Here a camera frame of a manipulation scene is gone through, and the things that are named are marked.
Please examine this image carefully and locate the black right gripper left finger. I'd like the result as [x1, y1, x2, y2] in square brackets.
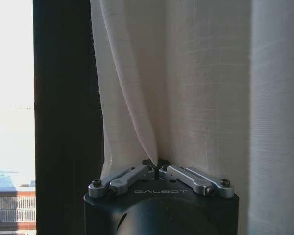
[88, 158, 159, 198]

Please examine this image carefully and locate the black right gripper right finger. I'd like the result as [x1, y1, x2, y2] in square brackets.
[157, 159, 235, 199]

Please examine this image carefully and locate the white linen curtain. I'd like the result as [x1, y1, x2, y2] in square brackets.
[90, 0, 294, 235]

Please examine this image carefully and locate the white balcony railing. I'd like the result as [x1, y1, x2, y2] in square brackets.
[0, 190, 37, 225]

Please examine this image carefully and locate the blue building roof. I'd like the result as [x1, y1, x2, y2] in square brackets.
[0, 161, 18, 194]

